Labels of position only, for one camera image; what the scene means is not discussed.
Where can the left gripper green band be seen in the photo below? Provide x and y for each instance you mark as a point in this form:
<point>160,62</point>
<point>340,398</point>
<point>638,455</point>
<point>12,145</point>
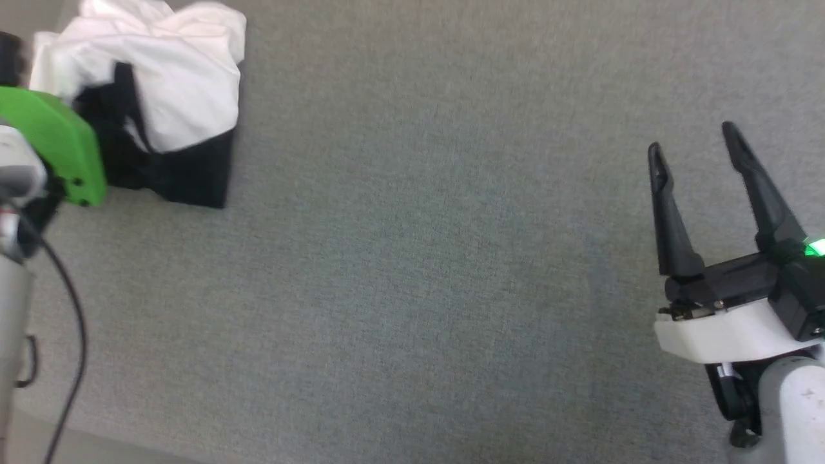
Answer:
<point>58,138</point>

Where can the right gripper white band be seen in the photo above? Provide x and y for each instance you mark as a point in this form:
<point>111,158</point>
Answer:
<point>722,332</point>

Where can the white and black garment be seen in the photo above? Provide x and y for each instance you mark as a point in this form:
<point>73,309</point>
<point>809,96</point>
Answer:
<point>187,84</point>

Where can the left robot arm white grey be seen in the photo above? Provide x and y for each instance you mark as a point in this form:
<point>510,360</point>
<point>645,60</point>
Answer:
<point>13,303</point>

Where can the grey upholstered sofa surface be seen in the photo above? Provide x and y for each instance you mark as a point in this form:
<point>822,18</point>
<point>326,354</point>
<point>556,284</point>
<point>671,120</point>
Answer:
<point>419,258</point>

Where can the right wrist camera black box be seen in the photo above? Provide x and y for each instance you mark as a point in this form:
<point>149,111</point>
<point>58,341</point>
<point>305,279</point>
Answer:
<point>802,290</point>

